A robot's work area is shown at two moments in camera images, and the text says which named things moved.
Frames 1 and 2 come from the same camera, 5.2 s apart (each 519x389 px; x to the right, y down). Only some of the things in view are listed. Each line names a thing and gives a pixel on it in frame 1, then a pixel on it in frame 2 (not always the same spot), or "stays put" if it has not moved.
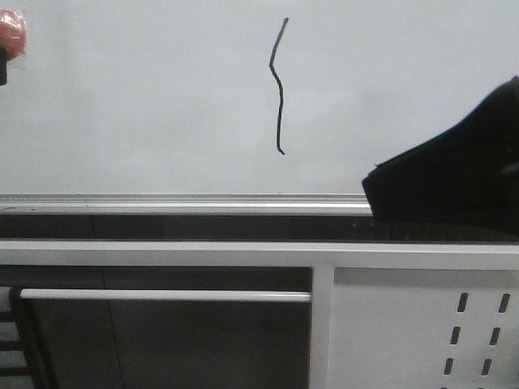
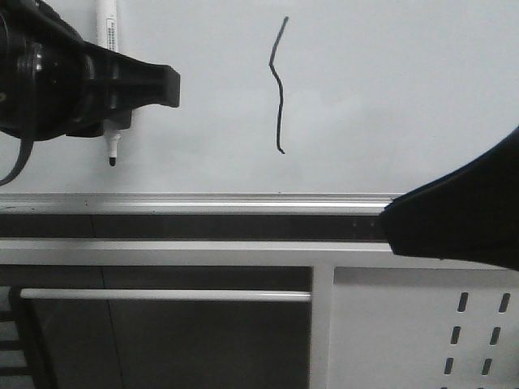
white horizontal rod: [167, 295] stays put
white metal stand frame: [322, 257] stays put
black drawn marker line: [277, 79] stays put
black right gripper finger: [467, 173] -> [470, 215]
